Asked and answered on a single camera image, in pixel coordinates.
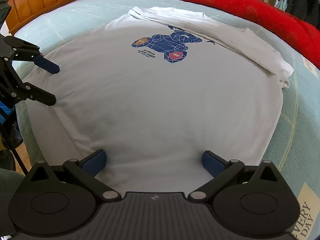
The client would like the person's dark green clothing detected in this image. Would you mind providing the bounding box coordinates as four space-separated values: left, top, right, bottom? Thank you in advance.
0 167 25 195

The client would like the wooden headboard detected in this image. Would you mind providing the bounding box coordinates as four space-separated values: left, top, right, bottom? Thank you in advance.
0 0 92 34

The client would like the red quilt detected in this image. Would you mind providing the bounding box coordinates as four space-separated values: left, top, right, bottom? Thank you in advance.
97 0 320 69

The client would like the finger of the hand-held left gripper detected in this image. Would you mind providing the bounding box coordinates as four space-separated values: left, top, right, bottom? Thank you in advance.
4 35 60 75
7 82 57 106

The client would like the black jacket with badge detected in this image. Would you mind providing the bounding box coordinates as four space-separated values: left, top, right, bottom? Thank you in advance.
285 0 316 22

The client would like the black tripod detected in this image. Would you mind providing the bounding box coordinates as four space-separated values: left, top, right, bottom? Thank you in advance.
0 105 28 175

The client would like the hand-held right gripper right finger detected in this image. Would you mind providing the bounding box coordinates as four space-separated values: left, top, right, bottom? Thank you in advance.
188 151 295 202

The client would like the grey-green hanging garment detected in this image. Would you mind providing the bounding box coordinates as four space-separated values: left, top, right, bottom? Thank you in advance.
275 0 292 12

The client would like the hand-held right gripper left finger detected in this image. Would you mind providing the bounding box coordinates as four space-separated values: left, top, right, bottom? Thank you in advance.
25 150 122 202

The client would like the white printed long-sleeve shirt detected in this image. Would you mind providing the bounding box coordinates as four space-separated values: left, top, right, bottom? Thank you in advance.
24 6 294 193

